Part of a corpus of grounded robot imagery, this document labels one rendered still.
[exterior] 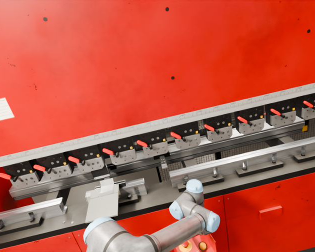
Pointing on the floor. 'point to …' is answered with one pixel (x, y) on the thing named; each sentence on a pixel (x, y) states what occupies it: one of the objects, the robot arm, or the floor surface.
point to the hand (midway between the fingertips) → (202, 234)
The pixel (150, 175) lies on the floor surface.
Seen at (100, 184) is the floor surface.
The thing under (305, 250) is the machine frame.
